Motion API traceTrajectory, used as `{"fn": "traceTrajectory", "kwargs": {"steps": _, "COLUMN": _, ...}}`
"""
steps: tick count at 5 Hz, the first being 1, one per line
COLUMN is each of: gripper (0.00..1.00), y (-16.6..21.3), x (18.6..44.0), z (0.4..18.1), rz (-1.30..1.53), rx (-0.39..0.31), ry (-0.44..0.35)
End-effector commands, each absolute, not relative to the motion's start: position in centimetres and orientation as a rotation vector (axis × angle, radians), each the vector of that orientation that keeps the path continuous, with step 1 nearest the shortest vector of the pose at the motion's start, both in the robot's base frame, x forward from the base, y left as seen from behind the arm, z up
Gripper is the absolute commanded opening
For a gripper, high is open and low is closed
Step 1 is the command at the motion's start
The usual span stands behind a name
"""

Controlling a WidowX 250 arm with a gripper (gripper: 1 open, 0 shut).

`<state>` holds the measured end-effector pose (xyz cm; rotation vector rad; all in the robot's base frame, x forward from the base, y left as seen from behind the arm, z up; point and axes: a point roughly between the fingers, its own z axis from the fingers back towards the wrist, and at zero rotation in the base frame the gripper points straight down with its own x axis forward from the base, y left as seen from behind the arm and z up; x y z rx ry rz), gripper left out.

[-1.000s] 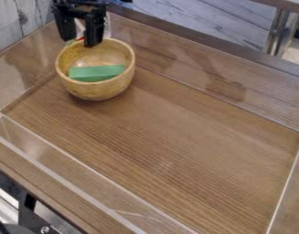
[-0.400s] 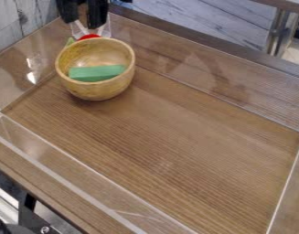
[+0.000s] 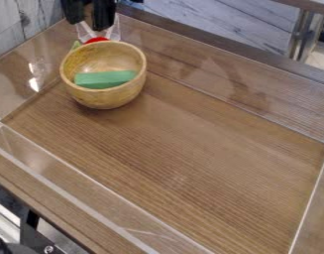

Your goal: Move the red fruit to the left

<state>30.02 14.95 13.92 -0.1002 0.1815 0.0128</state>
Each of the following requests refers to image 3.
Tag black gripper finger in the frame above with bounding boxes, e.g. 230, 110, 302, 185
62, 0, 84, 25
91, 0, 116, 32

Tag red fruit with green leaf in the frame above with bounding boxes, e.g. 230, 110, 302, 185
72, 37, 110, 51

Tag wooden bowl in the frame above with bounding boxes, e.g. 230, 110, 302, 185
60, 41, 147, 109

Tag green rectangular block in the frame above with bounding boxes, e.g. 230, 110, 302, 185
75, 70, 136, 89

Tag metal table leg background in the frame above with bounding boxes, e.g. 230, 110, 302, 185
287, 10, 324, 62

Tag clear acrylic corner bracket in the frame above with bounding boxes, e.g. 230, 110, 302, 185
75, 14, 120, 43

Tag clear acrylic tray wall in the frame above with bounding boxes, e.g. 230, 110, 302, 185
0, 121, 214, 254

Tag black table leg bracket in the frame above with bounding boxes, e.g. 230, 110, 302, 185
20, 209, 67, 254

